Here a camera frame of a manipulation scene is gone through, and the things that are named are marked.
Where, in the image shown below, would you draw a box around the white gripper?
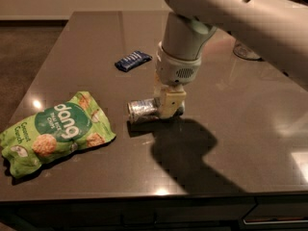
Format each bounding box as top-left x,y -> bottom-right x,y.
153,43 -> 201,119

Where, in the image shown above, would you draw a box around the silver blue redbull can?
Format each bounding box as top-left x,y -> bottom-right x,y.
126,97 -> 186,125

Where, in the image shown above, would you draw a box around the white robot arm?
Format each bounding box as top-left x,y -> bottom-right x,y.
155,0 -> 308,119

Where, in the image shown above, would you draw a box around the green rice chip bag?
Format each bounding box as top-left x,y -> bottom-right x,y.
0,91 -> 116,178

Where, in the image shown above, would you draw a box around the blue snack bar wrapper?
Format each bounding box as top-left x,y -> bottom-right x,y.
115,50 -> 152,72

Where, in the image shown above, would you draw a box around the metal mesh cup holder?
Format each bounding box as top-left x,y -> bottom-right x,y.
233,40 -> 261,61

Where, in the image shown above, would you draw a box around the cabinet drawer with handle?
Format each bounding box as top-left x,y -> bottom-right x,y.
239,194 -> 308,231

